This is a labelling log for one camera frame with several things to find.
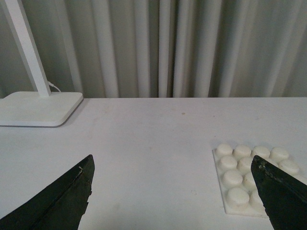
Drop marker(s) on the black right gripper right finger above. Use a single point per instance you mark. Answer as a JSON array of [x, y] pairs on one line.
[[284, 197]]

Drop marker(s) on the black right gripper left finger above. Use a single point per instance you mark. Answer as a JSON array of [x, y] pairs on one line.
[[60, 206]]

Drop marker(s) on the white studded base plate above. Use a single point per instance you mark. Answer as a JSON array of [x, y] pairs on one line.
[[237, 185]]

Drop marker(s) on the white desk lamp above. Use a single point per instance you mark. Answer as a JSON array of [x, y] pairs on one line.
[[41, 108]]

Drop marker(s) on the grey pleated curtain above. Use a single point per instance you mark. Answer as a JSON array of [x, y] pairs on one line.
[[172, 48]]

